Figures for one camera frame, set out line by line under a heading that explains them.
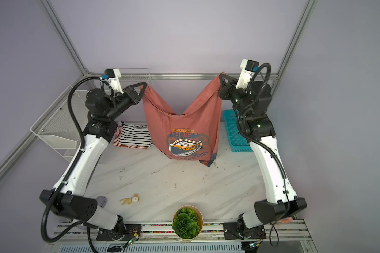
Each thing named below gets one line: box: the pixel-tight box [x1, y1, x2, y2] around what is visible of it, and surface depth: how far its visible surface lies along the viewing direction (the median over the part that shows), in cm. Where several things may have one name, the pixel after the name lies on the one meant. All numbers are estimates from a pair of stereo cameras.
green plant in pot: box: [172, 205, 204, 240], surface depth 68 cm
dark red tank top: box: [141, 72, 224, 168], surface depth 75 cm
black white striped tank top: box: [112, 121, 154, 150], surface depth 105 cm
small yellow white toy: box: [119, 193, 140, 206], surface depth 83 cm
